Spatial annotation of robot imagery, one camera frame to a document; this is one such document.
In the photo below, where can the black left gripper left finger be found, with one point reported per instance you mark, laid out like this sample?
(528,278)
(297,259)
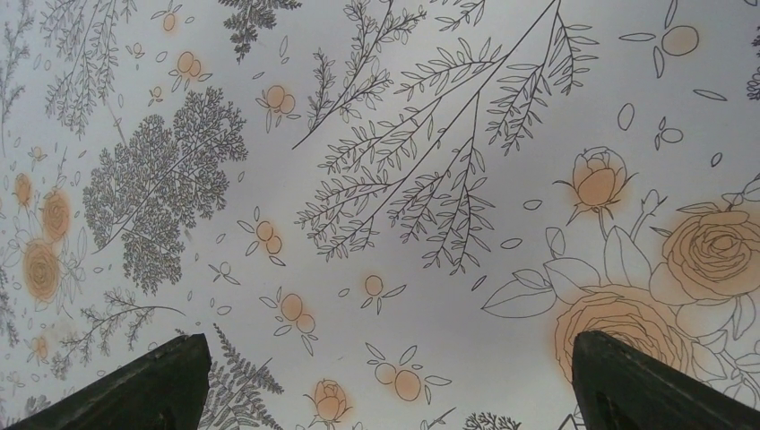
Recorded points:
(165,388)

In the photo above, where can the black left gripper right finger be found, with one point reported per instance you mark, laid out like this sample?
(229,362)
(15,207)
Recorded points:
(619,387)

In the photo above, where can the floral table mat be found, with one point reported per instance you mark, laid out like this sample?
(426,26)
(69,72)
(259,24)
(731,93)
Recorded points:
(380,214)

